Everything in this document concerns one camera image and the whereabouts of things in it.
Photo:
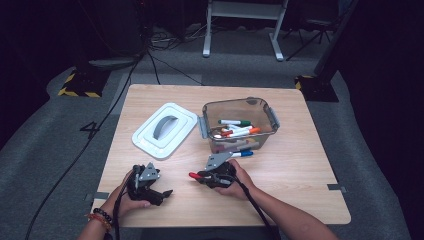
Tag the person's left hand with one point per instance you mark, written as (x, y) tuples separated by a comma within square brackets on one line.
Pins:
[(128, 206)]

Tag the blue marker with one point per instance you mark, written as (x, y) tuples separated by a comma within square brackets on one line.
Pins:
[(246, 153)]

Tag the white container lid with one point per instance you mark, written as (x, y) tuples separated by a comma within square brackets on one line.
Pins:
[(146, 138)]

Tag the red marker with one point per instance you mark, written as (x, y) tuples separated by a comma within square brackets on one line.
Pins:
[(226, 132), (194, 175)]

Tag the grey floor plate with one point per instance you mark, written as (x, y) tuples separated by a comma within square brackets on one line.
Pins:
[(113, 63)]

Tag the person's right hand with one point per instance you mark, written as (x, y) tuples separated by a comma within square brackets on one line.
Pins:
[(240, 186)]

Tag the black stand base with post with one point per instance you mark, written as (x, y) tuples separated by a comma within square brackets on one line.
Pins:
[(320, 90)]

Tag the orange marker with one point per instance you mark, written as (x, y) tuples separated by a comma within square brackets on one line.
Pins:
[(255, 130)]

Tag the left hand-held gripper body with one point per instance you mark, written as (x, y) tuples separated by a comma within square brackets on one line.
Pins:
[(146, 173)]

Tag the white metal desk frame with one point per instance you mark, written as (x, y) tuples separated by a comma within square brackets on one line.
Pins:
[(245, 10)]

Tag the black equipment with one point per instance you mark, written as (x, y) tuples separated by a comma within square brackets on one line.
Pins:
[(113, 30)]

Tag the clear grey plastic storage box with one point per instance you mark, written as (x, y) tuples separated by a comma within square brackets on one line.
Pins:
[(233, 108)]

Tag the black tripod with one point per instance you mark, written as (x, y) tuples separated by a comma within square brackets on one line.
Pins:
[(313, 36)]

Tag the striped black stand base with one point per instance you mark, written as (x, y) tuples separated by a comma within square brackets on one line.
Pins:
[(83, 85)]

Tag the grey tape strip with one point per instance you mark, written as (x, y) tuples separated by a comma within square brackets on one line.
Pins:
[(336, 187), (98, 196)]

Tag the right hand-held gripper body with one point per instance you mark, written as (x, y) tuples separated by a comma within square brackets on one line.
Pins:
[(218, 161)]

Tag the dark green marker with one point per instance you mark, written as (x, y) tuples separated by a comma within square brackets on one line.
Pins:
[(245, 123)]

